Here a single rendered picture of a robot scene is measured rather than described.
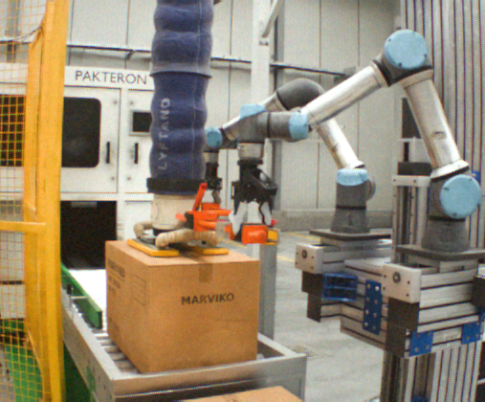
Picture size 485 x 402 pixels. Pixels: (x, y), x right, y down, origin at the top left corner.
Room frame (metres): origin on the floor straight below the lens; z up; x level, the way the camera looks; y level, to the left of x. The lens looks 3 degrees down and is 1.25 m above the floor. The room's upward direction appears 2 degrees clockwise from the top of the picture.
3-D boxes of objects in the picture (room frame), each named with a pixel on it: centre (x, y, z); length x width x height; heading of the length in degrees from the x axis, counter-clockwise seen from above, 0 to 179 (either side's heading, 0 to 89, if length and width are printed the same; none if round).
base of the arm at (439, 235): (1.62, -0.63, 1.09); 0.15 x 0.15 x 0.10
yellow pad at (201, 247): (2.15, 0.15, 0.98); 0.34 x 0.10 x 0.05; 27
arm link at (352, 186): (2.08, -0.41, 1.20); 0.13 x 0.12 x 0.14; 155
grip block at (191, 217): (1.89, 0.13, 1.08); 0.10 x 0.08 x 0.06; 117
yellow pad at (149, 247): (2.07, 0.32, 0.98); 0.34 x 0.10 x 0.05; 27
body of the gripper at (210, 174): (2.47, 0.13, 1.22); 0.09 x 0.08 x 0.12; 27
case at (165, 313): (2.11, 0.24, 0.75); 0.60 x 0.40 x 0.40; 27
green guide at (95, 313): (3.03, 0.97, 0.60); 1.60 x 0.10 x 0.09; 26
